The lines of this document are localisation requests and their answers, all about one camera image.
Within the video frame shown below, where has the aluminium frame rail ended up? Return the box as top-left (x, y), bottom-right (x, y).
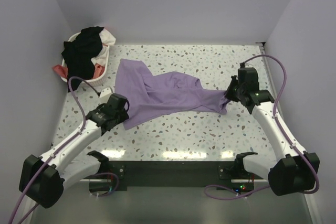
top-left (19, 198), bottom-right (39, 224)

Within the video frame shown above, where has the black t shirt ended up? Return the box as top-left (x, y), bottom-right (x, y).
top-left (61, 26), bottom-right (103, 80)

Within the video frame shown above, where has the white laundry basket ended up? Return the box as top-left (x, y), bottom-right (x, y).
top-left (60, 31), bottom-right (116, 88)

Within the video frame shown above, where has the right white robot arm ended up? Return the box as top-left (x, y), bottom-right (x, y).
top-left (226, 67), bottom-right (320, 196)

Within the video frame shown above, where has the white t shirt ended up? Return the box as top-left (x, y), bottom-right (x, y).
top-left (91, 28), bottom-right (116, 67)

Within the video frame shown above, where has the purple t shirt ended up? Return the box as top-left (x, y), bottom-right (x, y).
top-left (115, 59), bottom-right (229, 130)

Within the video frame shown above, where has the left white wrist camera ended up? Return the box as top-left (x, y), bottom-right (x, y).
top-left (99, 87), bottom-right (113, 103)

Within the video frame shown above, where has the coral orange t shirt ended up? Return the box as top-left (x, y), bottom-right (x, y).
top-left (52, 63), bottom-right (105, 79)

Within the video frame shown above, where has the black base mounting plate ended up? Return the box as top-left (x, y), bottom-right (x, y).
top-left (84, 161), bottom-right (260, 192)

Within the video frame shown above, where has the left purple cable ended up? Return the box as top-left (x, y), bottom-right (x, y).
top-left (6, 76), bottom-right (120, 224)

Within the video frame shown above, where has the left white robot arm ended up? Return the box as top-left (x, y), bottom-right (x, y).
top-left (19, 93), bottom-right (129, 208)

